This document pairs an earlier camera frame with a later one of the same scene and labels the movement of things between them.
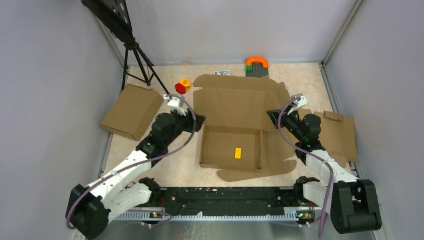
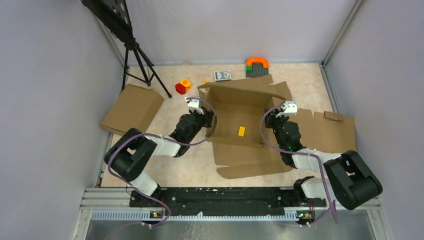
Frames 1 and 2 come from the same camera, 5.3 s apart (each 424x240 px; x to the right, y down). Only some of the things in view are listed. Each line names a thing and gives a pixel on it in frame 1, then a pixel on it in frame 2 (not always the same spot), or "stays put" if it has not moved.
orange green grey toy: [256, 67] stays put
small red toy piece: [180, 88] stays put
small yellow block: [238, 153] -> [241, 131]
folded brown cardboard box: [133, 112] stays put
